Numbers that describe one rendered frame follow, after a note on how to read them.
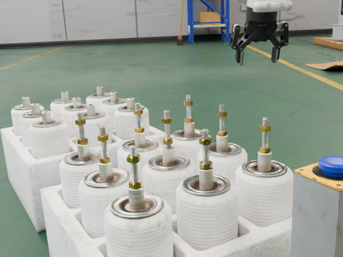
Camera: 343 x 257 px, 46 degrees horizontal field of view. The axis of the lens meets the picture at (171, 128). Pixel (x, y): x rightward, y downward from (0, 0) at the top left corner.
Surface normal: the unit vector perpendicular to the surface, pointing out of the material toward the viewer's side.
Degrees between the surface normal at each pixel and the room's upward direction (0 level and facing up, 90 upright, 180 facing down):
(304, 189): 90
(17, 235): 0
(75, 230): 0
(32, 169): 90
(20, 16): 90
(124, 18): 90
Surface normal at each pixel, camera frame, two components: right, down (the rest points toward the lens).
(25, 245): -0.04, -0.96
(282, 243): 0.50, 0.22
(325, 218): -0.87, 0.18
